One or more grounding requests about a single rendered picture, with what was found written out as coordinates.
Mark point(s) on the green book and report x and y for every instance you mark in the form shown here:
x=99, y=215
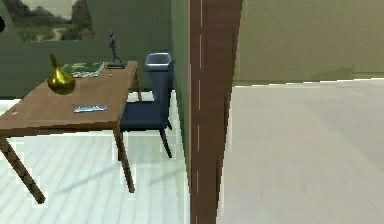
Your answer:
x=83, y=69

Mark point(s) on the blue waste bin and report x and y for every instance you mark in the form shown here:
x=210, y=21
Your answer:
x=158, y=63

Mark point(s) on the gold pear-shaped vase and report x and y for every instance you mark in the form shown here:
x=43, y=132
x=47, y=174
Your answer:
x=60, y=81

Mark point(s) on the dark grey figure statue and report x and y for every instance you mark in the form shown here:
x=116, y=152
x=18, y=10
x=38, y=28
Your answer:
x=114, y=53

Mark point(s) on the brown wooden room door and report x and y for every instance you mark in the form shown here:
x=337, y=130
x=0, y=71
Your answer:
x=210, y=110

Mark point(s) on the framed landscape picture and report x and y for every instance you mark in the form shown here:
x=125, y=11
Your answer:
x=50, y=20

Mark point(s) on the brown wooden table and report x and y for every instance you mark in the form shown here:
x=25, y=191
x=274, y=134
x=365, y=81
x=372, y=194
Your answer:
x=83, y=95

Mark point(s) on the dark blue chair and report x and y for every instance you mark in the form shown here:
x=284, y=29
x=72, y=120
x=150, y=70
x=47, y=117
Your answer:
x=146, y=115

